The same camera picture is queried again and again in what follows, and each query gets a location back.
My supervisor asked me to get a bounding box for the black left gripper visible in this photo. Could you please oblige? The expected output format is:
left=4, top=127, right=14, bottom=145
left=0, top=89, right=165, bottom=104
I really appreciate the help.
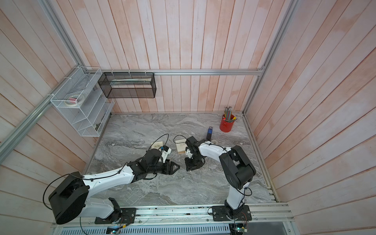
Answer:
left=148, top=161, right=181, bottom=175

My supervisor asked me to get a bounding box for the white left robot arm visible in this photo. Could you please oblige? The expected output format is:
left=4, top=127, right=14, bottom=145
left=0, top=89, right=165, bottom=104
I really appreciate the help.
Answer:
left=48, top=149, right=180, bottom=225

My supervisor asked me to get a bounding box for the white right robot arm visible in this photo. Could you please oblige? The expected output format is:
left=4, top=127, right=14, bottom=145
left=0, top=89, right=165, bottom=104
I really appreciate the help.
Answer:
left=185, top=137, right=256, bottom=212

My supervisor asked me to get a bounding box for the cream small gift box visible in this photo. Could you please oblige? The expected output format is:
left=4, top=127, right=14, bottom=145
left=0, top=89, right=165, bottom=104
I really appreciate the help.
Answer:
left=175, top=139, right=187, bottom=154

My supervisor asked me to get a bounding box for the cream large gift box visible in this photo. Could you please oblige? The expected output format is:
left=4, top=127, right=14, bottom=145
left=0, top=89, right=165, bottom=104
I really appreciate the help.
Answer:
left=151, top=141, right=164, bottom=149

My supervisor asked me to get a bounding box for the red pencil cup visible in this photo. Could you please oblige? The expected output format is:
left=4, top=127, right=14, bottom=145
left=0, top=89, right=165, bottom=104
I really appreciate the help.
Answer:
left=219, top=115, right=237, bottom=133

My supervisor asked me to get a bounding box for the coloured pencils bundle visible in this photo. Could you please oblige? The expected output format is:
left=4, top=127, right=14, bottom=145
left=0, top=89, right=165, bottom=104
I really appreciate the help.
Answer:
left=224, top=106, right=237, bottom=123

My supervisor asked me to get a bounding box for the tape roll on shelf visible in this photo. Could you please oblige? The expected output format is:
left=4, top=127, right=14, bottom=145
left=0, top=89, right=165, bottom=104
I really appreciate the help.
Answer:
left=64, top=94, right=85, bottom=107

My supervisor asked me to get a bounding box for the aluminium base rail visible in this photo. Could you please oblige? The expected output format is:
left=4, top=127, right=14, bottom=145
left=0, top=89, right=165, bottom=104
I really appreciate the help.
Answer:
left=51, top=202, right=294, bottom=228

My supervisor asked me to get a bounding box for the black wire mesh basket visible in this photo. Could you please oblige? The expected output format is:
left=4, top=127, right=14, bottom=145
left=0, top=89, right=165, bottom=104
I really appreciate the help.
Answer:
left=98, top=72, right=157, bottom=99

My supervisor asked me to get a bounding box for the white wire mesh shelf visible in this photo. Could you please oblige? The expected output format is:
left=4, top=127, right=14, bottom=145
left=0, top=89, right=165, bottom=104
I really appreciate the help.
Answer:
left=51, top=67, right=115, bottom=137

